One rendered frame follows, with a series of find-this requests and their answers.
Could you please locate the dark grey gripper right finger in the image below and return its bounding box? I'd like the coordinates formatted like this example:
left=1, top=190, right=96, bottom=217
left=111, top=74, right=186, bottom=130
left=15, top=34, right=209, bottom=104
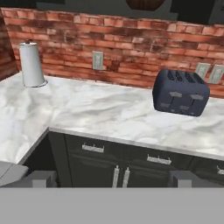
left=167, top=170, right=221, bottom=188

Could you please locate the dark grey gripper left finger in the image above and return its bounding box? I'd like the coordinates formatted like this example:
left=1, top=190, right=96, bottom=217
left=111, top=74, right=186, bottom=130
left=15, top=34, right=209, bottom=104
left=6, top=170, right=58, bottom=188

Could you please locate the brown wooden bowl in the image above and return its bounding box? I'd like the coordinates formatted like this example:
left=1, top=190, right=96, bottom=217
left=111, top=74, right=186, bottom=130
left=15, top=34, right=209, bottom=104
left=125, top=0, right=166, bottom=12

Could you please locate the dark cabinet drawer front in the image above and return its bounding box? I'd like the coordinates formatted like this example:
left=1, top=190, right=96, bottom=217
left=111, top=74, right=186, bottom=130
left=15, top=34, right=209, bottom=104
left=187, top=157, right=224, bottom=187
left=64, top=134, right=131, bottom=162
left=128, top=143, right=194, bottom=173

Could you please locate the dark cabinet door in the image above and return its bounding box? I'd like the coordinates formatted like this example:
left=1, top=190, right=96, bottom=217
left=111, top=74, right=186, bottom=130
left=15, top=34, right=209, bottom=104
left=67, top=152, right=121, bottom=188
left=122, top=165, right=176, bottom=188

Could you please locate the grey appliance corner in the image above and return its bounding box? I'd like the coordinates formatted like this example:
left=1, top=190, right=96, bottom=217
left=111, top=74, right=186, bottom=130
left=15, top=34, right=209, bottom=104
left=0, top=160, right=30, bottom=187

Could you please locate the dark blue four-slot toaster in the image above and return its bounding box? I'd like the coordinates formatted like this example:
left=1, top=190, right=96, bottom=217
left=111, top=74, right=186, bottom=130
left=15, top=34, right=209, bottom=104
left=151, top=68, right=211, bottom=117

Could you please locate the white paper towel roll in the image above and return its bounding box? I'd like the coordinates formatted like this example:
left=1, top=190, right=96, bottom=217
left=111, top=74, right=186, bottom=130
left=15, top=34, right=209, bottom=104
left=18, top=38, right=49, bottom=88

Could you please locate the silver cabinet door handle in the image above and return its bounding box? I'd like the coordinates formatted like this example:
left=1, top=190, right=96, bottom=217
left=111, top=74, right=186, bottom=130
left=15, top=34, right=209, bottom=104
left=122, top=166, right=131, bottom=188
left=112, top=164, right=121, bottom=188

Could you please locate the grey wall outlet plate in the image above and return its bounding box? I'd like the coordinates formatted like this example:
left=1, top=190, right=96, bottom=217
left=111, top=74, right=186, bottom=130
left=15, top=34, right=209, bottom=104
left=194, top=61, right=212, bottom=80
left=206, top=64, right=224, bottom=85

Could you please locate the grey wall switch plate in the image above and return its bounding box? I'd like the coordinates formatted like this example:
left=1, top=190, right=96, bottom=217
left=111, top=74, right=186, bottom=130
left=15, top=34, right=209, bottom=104
left=92, top=50, right=105, bottom=71

